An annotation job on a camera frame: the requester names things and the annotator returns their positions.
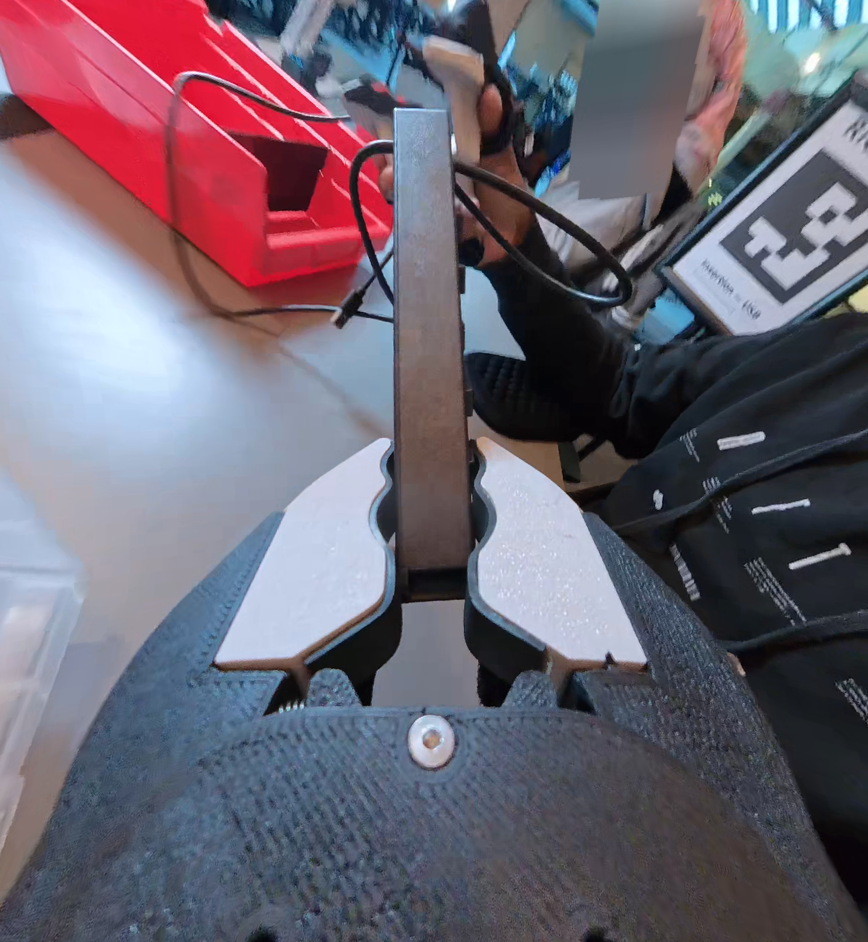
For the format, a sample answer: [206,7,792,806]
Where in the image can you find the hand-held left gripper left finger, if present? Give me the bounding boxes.
[213,438,406,699]

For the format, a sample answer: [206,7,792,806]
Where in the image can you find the framed fiducial tag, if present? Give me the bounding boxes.
[657,72,868,338]

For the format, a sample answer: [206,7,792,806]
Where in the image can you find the person's right forearm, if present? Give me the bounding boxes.
[478,213,707,461]

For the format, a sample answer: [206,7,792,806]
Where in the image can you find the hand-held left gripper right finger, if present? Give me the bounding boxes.
[465,438,651,706]

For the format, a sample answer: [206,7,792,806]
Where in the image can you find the red plastic bin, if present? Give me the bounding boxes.
[0,0,396,289]

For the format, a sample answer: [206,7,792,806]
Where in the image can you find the thin black usb cable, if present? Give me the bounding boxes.
[165,71,396,330]

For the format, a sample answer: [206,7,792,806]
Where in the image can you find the black hub cable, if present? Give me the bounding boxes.
[349,140,635,308]

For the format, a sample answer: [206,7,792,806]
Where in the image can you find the black usb hub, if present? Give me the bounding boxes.
[392,108,474,599]

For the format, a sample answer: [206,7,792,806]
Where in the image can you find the black divider card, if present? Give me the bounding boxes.
[228,132,330,213]

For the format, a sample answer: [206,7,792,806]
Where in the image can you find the clear plastic bin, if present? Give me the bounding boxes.
[0,455,88,910]

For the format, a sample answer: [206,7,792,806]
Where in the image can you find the person's right hand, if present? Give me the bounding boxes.
[452,81,547,269]

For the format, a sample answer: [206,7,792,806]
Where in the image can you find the black mesh wrist rest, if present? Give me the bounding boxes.
[465,351,630,444]

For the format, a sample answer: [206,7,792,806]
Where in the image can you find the person in black hoodie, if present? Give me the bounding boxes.
[602,313,868,914]

